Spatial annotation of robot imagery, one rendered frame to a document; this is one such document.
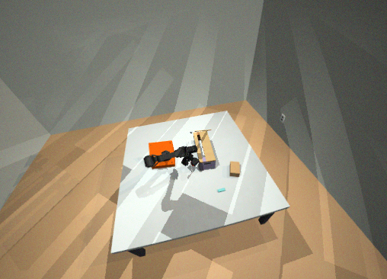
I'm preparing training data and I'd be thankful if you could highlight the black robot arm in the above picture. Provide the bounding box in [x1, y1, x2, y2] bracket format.
[144, 145, 197, 168]

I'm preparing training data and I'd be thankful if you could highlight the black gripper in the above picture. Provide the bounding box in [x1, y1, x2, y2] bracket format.
[185, 153, 200, 166]

